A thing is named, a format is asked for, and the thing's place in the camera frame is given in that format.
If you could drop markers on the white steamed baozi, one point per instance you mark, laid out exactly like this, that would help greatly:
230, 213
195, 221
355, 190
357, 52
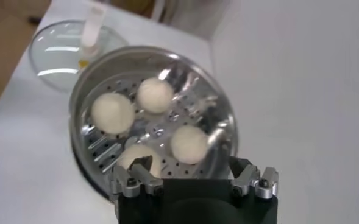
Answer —
112, 112
189, 144
154, 95
130, 155

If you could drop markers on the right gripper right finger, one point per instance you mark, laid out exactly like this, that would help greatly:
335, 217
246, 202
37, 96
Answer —
260, 182

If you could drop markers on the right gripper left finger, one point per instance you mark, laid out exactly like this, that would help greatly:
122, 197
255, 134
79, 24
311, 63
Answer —
136, 182

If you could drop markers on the stainless steel steamer basket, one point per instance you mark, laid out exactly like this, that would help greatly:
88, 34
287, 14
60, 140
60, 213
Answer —
197, 91

